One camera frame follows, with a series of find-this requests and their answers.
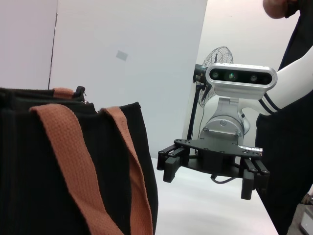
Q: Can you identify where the right gripper cable with plug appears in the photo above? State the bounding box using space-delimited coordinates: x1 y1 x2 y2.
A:
210 145 260 184

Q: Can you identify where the grey equipment box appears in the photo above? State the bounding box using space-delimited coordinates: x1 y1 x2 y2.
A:
298 205 313 233

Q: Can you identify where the person in black clothes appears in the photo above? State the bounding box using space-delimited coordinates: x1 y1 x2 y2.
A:
254 0 313 235

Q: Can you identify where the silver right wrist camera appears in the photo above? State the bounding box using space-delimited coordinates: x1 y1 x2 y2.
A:
204 62 278 101

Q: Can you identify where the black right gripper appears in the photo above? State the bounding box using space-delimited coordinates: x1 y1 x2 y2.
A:
157 138 271 201

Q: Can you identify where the black bag with orange handles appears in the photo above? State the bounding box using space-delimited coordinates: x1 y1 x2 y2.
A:
0 85 159 235

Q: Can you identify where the black standing fan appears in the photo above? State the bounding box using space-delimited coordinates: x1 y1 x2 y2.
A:
186 46 235 157

